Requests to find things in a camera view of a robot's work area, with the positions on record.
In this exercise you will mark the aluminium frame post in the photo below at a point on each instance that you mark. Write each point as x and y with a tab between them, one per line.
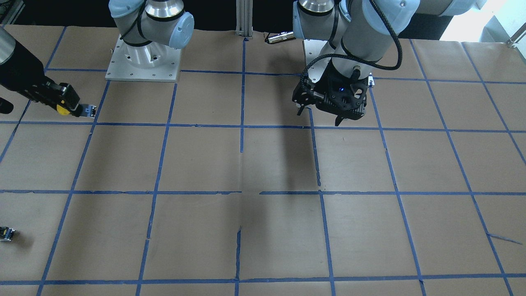
244	9

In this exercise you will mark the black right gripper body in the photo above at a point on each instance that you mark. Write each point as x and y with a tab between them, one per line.
27	83

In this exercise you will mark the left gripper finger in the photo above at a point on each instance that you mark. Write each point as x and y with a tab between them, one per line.
339	120
300	109

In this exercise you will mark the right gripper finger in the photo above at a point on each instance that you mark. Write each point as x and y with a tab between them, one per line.
62	94

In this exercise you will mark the silver cable connector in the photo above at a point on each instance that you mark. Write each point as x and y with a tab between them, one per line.
280	37

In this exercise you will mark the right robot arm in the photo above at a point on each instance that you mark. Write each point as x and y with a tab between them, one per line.
152	36

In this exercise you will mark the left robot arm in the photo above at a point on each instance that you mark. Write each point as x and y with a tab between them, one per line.
359	35

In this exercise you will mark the yellow push button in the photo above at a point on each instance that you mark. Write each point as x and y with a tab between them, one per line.
82	110

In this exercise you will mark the small switch component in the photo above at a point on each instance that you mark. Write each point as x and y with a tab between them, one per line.
6	234

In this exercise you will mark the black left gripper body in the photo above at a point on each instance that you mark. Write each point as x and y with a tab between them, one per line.
327	82

